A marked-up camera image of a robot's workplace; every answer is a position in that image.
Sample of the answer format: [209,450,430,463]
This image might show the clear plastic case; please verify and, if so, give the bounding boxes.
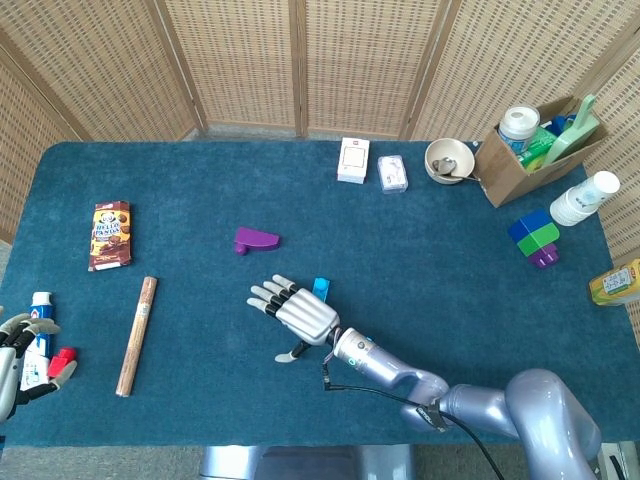
[377,155,409,194]

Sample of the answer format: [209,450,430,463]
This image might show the brown wrapped long stick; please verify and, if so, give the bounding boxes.
[115,275,159,399]

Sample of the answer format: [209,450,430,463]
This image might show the beige bowl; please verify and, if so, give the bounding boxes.
[424,138,475,186]

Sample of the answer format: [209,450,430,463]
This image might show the green plastic block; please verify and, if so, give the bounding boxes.
[516,222,561,258]

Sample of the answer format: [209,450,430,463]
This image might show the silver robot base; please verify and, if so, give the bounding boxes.
[198,443,417,480]

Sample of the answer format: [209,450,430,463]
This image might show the bamboo folding screen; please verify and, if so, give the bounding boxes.
[0,0,640,351]

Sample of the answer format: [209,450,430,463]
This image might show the white cups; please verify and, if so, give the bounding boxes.
[549,170,621,228]

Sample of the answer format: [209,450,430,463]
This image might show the blue plastic toy block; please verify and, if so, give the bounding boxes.
[507,209,552,244]

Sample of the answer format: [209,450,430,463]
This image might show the red small block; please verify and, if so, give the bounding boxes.
[47,347,78,379]

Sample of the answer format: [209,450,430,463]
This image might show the yellow drink carton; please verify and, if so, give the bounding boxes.
[588,258,640,307]

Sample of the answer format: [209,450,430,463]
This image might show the brown cardboard box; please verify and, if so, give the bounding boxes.
[473,95,610,208]

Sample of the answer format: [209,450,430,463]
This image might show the metal spoon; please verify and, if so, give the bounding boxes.
[432,157,481,182]

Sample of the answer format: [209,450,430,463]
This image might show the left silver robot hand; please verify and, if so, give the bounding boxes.
[0,313,79,424]

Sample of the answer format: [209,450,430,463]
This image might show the blue carpet table mat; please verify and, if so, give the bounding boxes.
[0,140,636,448]

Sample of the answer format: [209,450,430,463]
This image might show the purple plastic toy block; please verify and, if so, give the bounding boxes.
[527,243,561,270]

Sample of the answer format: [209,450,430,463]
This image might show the small white cardboard box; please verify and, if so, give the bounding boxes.
[336,137,371,184]

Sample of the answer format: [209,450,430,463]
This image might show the light green plastic scoop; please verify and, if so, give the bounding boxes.
[542,94,601,168]

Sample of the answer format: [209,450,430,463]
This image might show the white plastic jar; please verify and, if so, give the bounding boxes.
[498,105,542,154]

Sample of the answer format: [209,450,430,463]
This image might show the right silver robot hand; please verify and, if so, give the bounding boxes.
[246,273,341,364]

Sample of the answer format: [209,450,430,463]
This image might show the blue plastic item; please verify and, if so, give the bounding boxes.
[547,114,579,136]

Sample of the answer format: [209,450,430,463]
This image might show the Hello Panda biscuit box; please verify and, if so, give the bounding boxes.
[88,200,135,273]

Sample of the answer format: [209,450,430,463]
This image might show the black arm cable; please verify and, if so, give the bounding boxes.
[321,362,507,480]

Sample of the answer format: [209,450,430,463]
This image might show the white blue toothpaste tube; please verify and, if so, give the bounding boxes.
[19,291,55,392]

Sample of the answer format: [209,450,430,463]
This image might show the green packet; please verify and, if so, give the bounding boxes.
[517,127,557,172]

